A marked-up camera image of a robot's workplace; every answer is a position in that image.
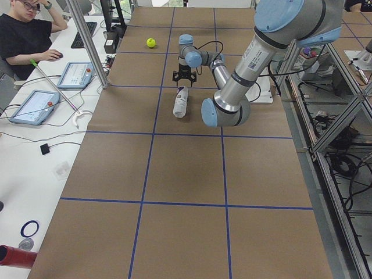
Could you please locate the red cylinder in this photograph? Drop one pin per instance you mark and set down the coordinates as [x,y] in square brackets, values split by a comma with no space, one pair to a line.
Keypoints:
[16,257]

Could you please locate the aluminium frame rack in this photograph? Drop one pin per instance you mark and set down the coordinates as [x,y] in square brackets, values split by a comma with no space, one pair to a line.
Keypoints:
[331,117]

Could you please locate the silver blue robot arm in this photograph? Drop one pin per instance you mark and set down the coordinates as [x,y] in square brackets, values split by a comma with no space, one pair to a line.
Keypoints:
[277,24]

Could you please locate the black computer monitor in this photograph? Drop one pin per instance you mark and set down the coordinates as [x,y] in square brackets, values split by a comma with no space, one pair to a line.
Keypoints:
[113,16]

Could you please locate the yellow tennis ball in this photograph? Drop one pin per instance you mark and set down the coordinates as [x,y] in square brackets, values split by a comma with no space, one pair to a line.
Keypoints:
[151,42]

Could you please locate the near blue teach pendant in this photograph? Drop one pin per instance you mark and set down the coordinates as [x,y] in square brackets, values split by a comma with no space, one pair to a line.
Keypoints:
[36,108]

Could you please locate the blue teach pendant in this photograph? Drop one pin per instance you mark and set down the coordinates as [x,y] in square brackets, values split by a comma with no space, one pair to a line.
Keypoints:
[76,75]
[36,108]

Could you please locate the far blue teach pendant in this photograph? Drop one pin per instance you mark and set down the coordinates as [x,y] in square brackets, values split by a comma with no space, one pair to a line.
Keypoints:
[76,75]

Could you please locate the aluminium frame post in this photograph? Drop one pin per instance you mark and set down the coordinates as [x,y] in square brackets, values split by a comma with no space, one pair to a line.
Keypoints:
[82,28]

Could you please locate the person in black shirt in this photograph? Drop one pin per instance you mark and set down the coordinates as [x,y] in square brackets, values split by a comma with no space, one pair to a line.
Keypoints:
[25,35]

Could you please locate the metal reacher grabber stick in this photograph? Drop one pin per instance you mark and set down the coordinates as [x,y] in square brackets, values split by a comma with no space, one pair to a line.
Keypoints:
[77,112]

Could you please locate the white blue tennis ball can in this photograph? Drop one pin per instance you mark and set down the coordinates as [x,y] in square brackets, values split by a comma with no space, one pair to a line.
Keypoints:
[180,103]

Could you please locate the small black square device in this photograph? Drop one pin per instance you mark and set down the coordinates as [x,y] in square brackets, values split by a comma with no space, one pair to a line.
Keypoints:
[45,149]

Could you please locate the black box with label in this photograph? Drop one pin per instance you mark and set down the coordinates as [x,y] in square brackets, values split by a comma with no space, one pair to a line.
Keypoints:
[111,43]

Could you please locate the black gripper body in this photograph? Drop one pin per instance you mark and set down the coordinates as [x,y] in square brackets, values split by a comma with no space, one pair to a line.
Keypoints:
[183,70]

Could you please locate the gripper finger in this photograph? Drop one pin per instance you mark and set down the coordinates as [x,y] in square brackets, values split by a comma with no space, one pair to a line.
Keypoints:
[175,77]
[193,78]

